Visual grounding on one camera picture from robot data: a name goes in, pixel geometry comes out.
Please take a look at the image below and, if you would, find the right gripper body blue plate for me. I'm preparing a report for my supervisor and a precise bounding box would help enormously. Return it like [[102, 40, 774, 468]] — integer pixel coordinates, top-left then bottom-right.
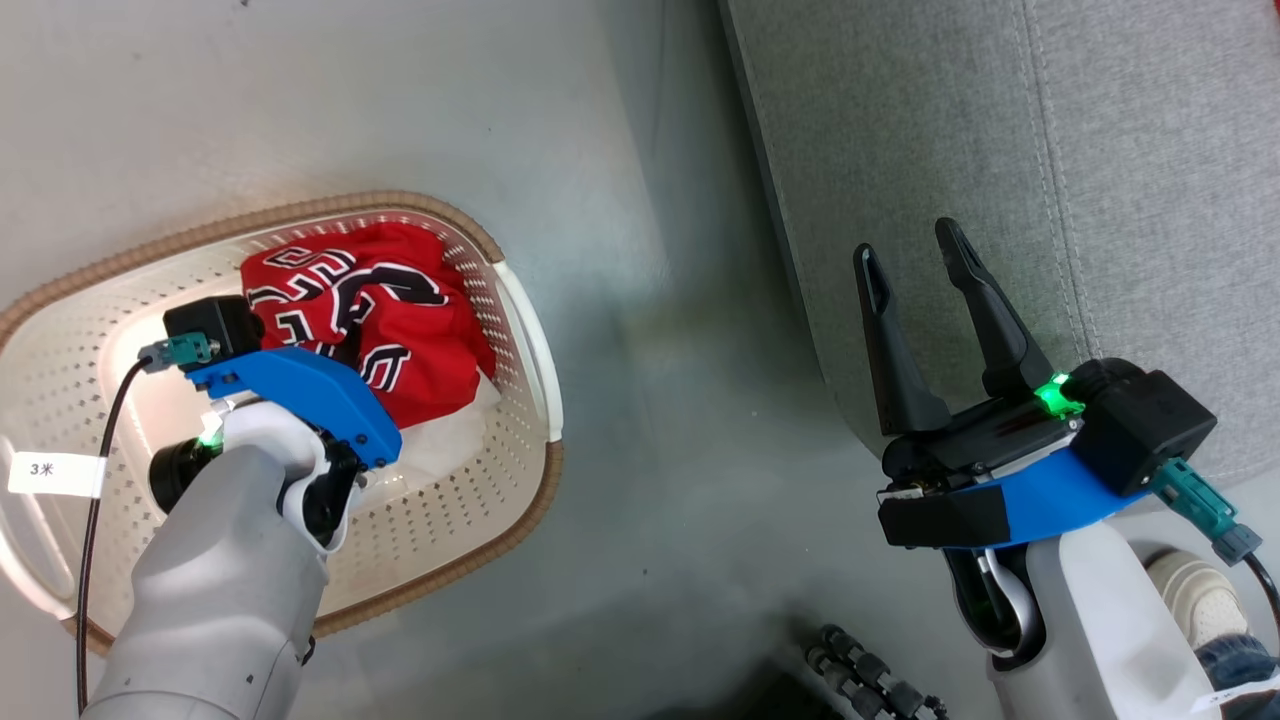
[[877, 372, 1153, 550]]

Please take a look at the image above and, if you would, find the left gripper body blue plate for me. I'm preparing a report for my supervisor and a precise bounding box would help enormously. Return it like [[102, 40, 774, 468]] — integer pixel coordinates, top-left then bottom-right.
[[185, 347, 404, 481]]

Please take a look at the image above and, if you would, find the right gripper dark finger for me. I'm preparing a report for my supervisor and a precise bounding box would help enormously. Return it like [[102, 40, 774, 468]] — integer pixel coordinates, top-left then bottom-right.
[[853, 243, 953, 437], [935, 217, 1057, 399]]

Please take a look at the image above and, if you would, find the red jersey black white print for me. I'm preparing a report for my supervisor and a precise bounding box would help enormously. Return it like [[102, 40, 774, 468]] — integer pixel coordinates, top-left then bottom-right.
[[240, 221, 499, 431]]

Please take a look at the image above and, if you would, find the grey fabric sofa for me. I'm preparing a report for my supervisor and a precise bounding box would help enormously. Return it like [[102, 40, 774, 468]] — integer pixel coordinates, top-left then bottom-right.
[[718, 0, 1280, 493]]

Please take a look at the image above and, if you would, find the white cloth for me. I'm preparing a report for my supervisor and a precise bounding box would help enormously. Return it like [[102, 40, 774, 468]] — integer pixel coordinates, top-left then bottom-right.
[[393, 374, 507, 493]]

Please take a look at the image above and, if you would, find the white perforated laundry basket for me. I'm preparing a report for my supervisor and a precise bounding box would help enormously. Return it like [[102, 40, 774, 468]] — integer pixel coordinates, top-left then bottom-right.
[[0, 190, 566, 657]]

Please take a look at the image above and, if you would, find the white sneaker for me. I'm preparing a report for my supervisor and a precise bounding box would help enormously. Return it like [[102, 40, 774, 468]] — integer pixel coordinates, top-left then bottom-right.
[[1144, 549, 1250, 651]]

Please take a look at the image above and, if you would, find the blue jeans leg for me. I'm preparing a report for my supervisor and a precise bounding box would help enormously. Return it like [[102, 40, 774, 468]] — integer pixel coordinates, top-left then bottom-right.
[[1193, 631, 1280, 720]]

